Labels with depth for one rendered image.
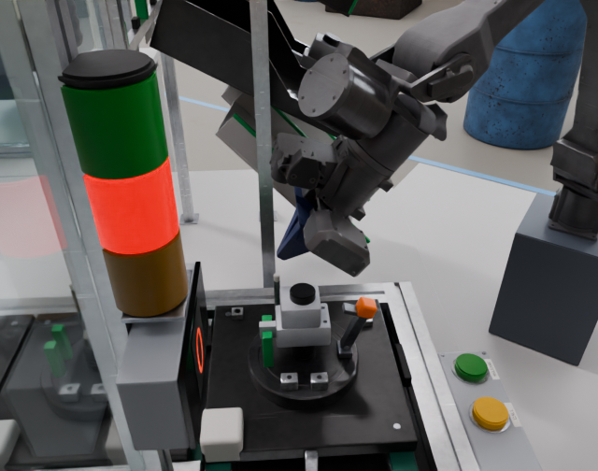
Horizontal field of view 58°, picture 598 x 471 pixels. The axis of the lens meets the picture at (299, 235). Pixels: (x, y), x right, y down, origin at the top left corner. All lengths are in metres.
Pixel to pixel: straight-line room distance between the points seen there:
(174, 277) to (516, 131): 3.39
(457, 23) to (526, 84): 3.04
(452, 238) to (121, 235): 0.91
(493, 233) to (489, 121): 2.51
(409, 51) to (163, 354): 0.34
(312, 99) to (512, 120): 3.20
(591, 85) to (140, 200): 0.58
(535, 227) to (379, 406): 0.36
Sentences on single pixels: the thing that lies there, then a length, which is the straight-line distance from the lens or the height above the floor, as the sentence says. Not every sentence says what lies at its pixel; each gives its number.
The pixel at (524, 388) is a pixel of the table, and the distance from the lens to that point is 0.90.
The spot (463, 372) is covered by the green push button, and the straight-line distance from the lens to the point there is 0.74.
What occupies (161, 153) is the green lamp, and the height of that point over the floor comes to 1.37.
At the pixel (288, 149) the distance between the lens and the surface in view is 0.51.
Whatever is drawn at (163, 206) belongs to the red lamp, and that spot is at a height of 1.34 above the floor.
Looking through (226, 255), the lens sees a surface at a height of 0.86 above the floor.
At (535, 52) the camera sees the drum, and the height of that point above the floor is 0.60.
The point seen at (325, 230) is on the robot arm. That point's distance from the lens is 0.47.
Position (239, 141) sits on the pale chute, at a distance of 0.78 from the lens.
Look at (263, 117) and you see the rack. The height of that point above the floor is 1.23.
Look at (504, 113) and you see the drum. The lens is 3.63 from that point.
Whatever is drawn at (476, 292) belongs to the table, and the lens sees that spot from 1.04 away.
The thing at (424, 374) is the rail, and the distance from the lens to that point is 0.74.
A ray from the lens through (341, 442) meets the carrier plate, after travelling 0.65.
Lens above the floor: 1.50
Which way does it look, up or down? 35 degrees down
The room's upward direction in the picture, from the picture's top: straight up
